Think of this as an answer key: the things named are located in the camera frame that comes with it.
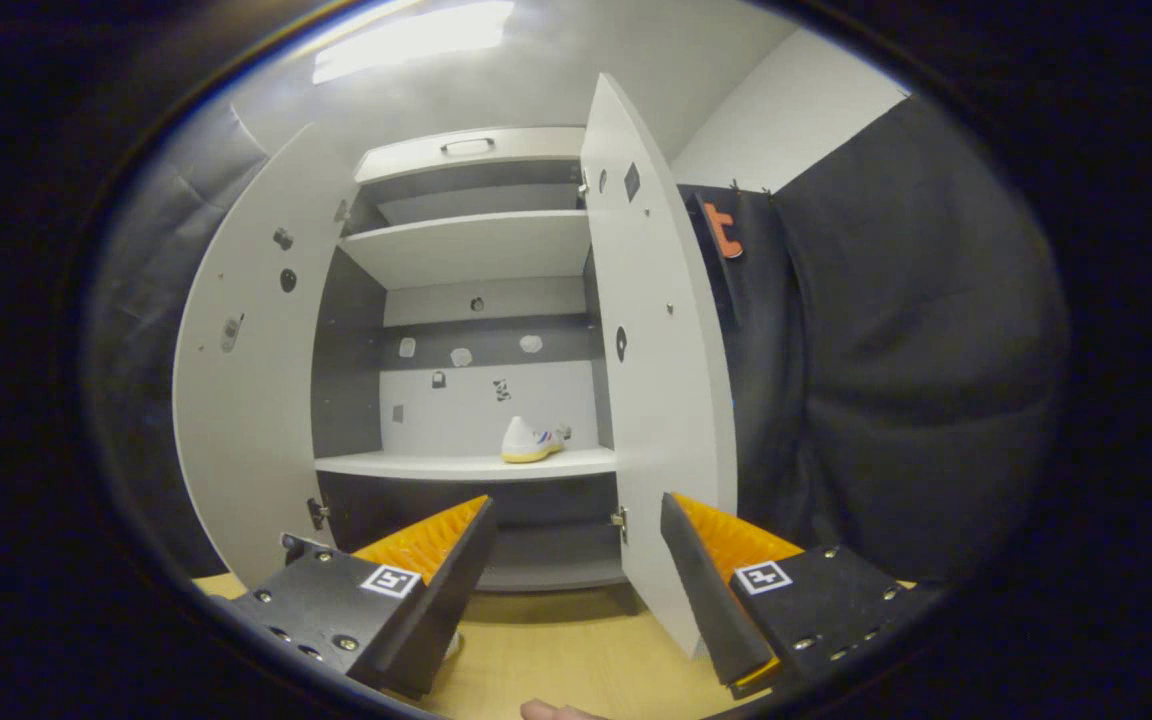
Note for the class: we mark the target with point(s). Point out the black backdrop cloth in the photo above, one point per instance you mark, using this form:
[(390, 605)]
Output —
[(896, 380)]

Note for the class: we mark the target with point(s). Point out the white shoe cabinet door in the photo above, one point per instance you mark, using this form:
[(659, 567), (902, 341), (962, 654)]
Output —
[(246, 420), (661, 380)]

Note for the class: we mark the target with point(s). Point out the white shoe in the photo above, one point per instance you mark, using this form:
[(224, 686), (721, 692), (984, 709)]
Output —
[(526, 442)]

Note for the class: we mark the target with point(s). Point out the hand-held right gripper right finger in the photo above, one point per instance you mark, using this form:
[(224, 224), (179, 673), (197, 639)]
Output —
[(706, 600)]

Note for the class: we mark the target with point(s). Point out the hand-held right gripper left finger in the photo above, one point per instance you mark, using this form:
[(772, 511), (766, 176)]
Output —
[(451, 590)]

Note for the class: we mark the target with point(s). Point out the white cabinet drawer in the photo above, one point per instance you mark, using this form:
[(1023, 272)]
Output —
[(536, 150)]

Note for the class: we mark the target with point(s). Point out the white shoe cabinet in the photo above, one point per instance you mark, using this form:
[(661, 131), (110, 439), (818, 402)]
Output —
[(476, 250)]

